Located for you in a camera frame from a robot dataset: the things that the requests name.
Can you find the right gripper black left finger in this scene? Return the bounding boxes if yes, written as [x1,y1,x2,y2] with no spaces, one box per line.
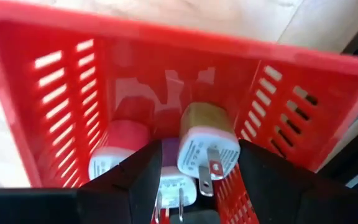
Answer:
[76,139,163,224]

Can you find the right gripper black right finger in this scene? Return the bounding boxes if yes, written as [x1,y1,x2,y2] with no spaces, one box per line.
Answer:
[237,139,323,224]

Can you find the purple wall charger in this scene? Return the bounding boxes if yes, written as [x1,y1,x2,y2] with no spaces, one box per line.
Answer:
[152,138,198,224]

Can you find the pink wall charger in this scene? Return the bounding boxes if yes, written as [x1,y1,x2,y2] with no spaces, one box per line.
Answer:
[88,119,151,182]

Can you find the green wall charger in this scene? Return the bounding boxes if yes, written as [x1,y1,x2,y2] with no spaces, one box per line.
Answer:
[177,101,241,198]

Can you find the red slotted plastic basket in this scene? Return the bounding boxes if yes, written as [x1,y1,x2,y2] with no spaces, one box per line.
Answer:
[0,0,358,224]

